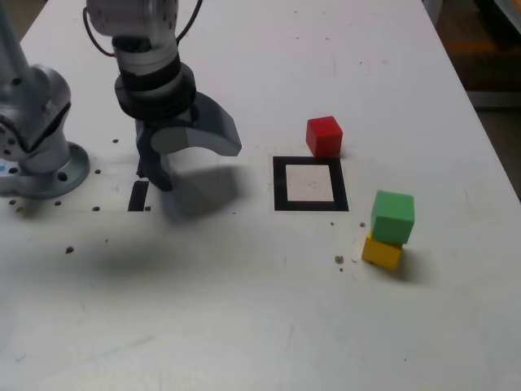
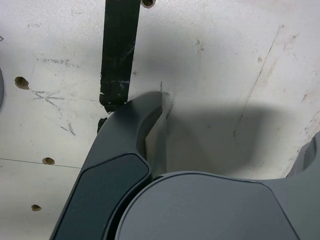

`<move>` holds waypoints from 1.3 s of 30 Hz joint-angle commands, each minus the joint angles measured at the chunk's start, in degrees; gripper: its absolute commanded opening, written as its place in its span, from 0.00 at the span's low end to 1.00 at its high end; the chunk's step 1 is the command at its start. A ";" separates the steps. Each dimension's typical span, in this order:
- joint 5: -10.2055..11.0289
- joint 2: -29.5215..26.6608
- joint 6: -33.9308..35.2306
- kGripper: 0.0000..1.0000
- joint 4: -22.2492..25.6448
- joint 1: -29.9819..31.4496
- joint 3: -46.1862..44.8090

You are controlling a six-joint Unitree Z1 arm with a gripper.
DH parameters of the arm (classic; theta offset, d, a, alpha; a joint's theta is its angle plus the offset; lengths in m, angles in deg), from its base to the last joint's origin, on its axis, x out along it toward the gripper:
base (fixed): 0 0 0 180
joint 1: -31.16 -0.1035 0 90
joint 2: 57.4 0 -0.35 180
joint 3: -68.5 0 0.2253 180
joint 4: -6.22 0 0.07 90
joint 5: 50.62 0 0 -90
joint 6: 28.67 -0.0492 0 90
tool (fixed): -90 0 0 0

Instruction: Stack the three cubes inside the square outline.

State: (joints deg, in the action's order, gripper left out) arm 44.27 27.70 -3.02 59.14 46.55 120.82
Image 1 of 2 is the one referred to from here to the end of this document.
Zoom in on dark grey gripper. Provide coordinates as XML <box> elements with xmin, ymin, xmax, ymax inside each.
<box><xmin>135</xmin><ymin>91</ymin><xmax>243</xmax><ymax>192</ymax></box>

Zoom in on black tape strip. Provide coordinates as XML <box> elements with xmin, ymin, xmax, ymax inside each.
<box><xmin>128</xmin><ymin>160</ymin><xmax>150</xmax><ymax>212</ymax></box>

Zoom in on black tape square outline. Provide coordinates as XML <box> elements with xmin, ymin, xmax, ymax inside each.
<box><xmin>272</xmin><ymin>156</ymin><xmax>350</xmax><ymax>213</ymax></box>

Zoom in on green cube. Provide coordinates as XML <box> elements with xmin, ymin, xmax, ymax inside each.
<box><xmin>370</xmin><ymin>190</ymin><xmax>415</xmax><ymax>246</ymax></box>

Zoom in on brown cardboard box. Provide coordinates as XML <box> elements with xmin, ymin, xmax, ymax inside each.
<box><xmin>443</xmin><ymin>11</ymin><xmax>521</xmax><ymax>93</ymax></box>

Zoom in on red cube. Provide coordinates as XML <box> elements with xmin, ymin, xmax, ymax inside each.
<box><xmin>305</xmin><ymin>116</ymin><xmax>344</xmax><ymax>158</ymax></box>

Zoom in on yellow cube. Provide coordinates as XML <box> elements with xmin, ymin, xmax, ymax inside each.
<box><xmin>361</xmin><ymin>231</ymin><xmax>403</xmax><ymax>271</ymax></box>

